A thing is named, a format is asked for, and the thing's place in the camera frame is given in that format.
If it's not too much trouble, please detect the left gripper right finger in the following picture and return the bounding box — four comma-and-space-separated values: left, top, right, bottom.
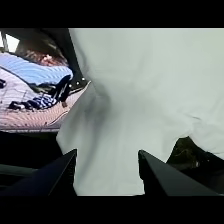
137, 149, 222, 197

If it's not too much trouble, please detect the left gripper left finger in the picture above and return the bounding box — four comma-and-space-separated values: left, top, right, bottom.
0, 148, 78, 197

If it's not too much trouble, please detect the white garment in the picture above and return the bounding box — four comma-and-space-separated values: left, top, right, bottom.
55, 28, 224, 197

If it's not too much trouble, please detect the checked shirt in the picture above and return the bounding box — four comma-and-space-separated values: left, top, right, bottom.
7, 93, 58, 111

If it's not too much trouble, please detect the black garment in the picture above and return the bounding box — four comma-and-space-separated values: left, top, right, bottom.
52, 74, 73, 108

